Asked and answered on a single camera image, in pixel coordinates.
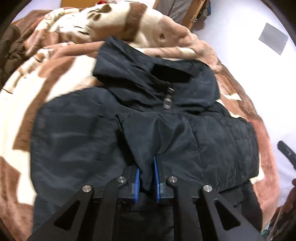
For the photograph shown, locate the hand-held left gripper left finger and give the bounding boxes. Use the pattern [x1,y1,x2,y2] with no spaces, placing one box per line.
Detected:
[26,166,141,241]

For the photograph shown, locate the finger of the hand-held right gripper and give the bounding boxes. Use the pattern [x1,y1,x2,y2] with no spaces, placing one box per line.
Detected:
[277,140,296,173]

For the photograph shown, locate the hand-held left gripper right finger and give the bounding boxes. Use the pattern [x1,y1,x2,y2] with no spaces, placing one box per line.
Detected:
[153,155,266,241]

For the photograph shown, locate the black padded jacket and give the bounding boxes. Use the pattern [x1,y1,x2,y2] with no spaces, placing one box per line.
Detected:
[30,36,264,241]

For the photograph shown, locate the hanging dark clothes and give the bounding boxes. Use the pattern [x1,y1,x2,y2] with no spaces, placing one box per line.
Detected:
[201,0,213,22]

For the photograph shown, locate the brown and cream printed blanket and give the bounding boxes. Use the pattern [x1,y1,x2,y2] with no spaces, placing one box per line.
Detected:
[0,0,281,241]

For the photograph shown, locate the dark brown padded coat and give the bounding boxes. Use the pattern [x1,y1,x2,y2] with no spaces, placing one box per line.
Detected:
[0,24,27,86]

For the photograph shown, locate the wooden cabinet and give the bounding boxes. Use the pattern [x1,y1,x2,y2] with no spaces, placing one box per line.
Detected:
[61,0,99,10]

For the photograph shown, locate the grey paper sheet on wall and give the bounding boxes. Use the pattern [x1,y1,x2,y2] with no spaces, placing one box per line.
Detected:
[258,23,289,55]

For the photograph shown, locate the wooden frame with grey panel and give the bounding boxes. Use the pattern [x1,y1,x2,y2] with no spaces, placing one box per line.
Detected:
[154,0,205,32]

